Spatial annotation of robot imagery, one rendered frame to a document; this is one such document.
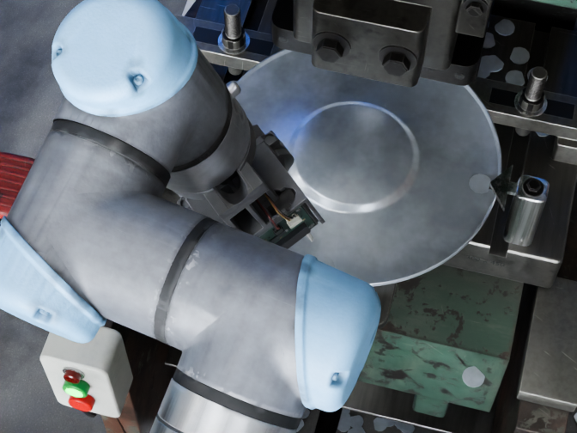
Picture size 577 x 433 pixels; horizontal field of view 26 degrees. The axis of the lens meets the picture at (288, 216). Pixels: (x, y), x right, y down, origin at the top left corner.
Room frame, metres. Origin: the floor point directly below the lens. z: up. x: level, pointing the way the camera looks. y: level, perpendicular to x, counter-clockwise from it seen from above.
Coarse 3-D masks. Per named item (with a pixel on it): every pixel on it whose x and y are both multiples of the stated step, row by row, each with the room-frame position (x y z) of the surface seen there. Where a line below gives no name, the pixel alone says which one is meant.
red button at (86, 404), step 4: (72, 396) 0.51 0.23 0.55; (88, 396) 0.51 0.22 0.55; (68, 400) 0.51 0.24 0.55; (72, 400) 0.50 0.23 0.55; (76, 400) 0.50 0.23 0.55; (80, 400) 0.50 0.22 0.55; (84, 400) 0.50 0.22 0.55; (88, 400) 0.51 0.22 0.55; (92, 400) 0.51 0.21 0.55; (72, 404) 0.50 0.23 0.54; (76, 404) 0.50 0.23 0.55; (80, 404) 0.50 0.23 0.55; (84, 404) 0.50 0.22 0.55; (88, 404) 0.50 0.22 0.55; (92, 404) 0.50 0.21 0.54; (76, 408) 0.50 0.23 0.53; (80, 408) 0.50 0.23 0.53; (84, 408) 0.50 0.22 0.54; (88, 408) 0.50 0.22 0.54; (92, 408) 0.50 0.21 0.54
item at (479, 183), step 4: (472, 176) 0.65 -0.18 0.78; (476, 176) 0.65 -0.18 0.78; (480, 176) 0.65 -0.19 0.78; (484, 176) 0.65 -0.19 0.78; (472, 180) 0.64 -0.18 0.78; (476, 180) 0.64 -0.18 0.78; (480, 180) 0.64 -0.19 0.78; (484, 180) 0.64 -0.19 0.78; (488, 180) 0.64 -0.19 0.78; (472, 184) 0.64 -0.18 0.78; (476, 184) 0.64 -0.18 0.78; (480, 184) 0.64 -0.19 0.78; (484, 184) 0.64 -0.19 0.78; (488, 184) 0.64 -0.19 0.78; (472, 188) 0.63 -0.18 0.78; (476, 188) 0.63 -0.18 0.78; (480, 188) 0.63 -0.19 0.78; (484, 188) 0.63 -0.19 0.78; (488, 188) 0.63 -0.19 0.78; (480, 192) 0.63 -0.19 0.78; (484, 192) 0.63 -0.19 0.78
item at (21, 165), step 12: (0, 156) 0.68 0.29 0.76; (12, 156) 0.68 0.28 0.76; (24, 156) 0.68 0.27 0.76; (0, 168) 0.67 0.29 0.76; (12, 168) 0.67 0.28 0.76; (24, 168) 0.67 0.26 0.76; (0, 180) 0.65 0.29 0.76; (12, 180) 0.65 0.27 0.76; (24, 180) 0.65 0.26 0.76; (0, 192) 0.64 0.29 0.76; (12, 192) 0.64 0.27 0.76; (0, 204) 0.63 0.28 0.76; (12, 204) 0.63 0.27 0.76; (0, 216) 0.62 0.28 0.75
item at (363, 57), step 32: (320, 0) 0.71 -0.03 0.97; (352, 0) 0.71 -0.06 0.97; (384, 0) 0.71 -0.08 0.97; (416, 0) 0.70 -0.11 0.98; (448, 0) 0.69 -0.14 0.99; (320, 32) 0.69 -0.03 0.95; (352, 32) 0.68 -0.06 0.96; (384, 32) 0.68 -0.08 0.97; (416, 32) 0.67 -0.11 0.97; (448, 32) 0.69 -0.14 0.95; (320, 64) 0.69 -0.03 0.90; (352, 64) 0.68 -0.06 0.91; (384, 64) 0.66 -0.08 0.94; (416, 64) 0.67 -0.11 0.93; (448, 64) 0.70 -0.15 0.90
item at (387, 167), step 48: (240, 96) 0.74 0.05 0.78; (288, 96) 0.74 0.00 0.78; (336, 96) 0.74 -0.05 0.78; (384, 96) 0.74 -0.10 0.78; (432, 96) 0.74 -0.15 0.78; (288, 144) 0.68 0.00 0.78; (336, 144) 0.68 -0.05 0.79; (384, 144) 0.68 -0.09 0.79; (432, 144) 0.68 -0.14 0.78; (480, 144) 0.68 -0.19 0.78; (336, 192) 0.62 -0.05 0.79; (384, 192) 0.62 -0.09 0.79; (432, 192) 0.63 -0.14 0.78; (336, 240) 0.58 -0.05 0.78; (384, 240) 0.58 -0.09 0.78; (432, 240) 0.58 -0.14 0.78
